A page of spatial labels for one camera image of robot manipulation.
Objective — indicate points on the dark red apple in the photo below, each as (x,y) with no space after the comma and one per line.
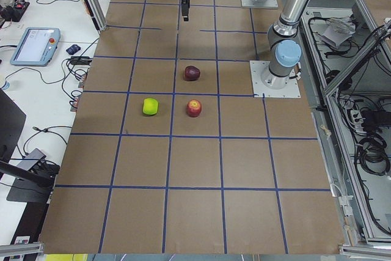
(191,73)

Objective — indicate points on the red yellow apple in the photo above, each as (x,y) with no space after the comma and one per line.
(193,108)

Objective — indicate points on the green apple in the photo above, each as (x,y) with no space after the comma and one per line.
(150,106)

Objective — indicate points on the small dark blue pouch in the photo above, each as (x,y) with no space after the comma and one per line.
(73,49)

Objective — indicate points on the near teach pendant tablet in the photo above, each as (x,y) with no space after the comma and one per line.
(36,47)

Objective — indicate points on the black usb hub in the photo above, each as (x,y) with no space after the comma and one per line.
(31,159)

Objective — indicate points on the black monitor stand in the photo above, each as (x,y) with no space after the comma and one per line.
(34,185)

